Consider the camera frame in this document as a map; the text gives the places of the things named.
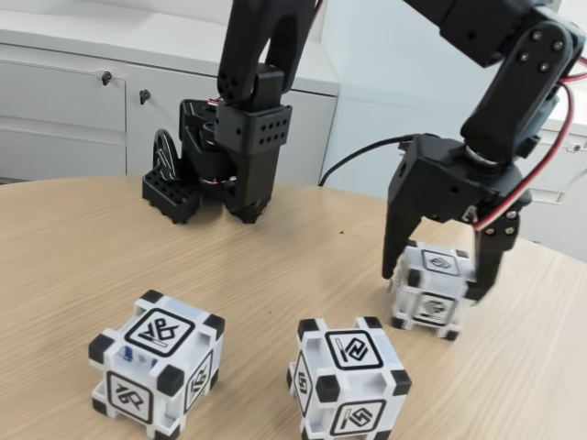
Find white cube with layered-squares symbol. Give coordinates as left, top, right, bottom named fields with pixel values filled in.
left=389, top=240, right=481, bottom=343

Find white cube with zigzag symbol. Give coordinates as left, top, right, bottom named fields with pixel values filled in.
left=286, top=315, right=413, bottom=440

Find white drawer cabinet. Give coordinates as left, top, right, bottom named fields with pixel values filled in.
left=520, top=54, right=587, bottom=265

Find black round clamp disc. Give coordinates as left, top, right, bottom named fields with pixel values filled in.
left=152, top=128, right=179, bottom=185

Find white cube with lamp symbol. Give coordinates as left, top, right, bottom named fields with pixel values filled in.
left=88, top=289, right=227, bottom=435

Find white low cabinet with keys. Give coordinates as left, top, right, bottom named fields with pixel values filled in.
left=0, top=25, right=341, bottom=187

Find black camera cable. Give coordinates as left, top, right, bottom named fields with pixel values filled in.
left=318, top=136, right=416, bottom=187

